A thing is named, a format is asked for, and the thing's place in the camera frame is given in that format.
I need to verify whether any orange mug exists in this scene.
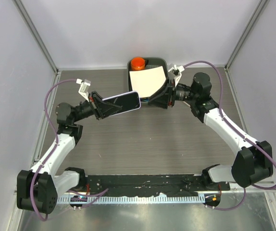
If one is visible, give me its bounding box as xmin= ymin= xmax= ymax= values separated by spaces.
xmin=130 ymin=57 xmax=148 ymax=71

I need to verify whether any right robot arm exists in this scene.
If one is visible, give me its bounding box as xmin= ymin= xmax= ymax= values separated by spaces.
xmin=148 ymin=72 xmax=273 ymax=190

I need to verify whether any left aluminium frame post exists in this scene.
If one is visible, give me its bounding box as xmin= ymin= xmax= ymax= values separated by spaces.
xmin=13 ymin=0 xmax=59 ymax=74

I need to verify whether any phone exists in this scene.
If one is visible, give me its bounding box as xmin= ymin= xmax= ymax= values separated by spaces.
xmin=103 ymin=91 xmax=141 ymax=116

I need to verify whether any aluminium front rail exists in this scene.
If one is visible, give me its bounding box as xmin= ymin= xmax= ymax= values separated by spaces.
xmin=14 ymin=173 xmax=276 ymax=195

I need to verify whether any aluminium frame post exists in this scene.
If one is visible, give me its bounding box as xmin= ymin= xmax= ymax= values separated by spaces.
xmin=13 ymin=0 xmax=59 ymax=74
xmin=225 ymin=0 xmax=270 ymax=71

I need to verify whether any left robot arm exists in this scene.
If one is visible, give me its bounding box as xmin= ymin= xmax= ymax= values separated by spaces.
xmin=17 ymin=91 xmax=123 ymax=216

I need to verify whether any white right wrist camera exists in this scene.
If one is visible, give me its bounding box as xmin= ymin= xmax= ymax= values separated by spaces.
xmin=167 ymin=64 xmax=185 ymax=85

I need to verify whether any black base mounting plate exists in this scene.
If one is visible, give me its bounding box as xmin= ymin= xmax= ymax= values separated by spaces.
xmin=69 ymin=174 xmax=230 ymax=197

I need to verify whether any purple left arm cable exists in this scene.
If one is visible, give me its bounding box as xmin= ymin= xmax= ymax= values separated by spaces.
xmin=29 ymin=79 xmax=81 ymax=221

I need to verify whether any blue dotted plate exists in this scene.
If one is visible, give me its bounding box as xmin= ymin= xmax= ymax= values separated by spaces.
xmin=140 ymin=98 xmax=149 ymax=103

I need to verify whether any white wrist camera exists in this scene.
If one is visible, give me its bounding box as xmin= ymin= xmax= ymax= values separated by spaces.
xmin=76 ymin=79 xmax=91 ymax=101
xmin=167 ymin=64 xmax=185 ymax=85

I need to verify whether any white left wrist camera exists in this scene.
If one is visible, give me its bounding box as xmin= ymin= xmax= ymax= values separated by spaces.
xmin=76 ymin=79 xmax=91 ymax=101

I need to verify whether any white square plate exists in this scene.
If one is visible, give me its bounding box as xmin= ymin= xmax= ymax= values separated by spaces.
xmin=129 ymin=66 xmax=166 ymax=98

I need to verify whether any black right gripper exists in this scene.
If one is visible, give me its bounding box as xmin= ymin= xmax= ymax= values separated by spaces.
xmin=148 ymin=77 xmax=198 ymax=110

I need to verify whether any right aluminium frame post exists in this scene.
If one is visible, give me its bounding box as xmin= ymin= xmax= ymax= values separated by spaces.
xmin=225 ymin=0 xmax=270 ymax=71

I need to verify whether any slotted cable duct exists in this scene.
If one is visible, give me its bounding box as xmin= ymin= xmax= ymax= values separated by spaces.
xmin=57 ymin=194 xmax=205 ymax=205

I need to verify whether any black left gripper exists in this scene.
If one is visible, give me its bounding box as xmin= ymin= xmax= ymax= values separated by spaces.
xmin=72 ymin=91 xmax=121 ymax=123

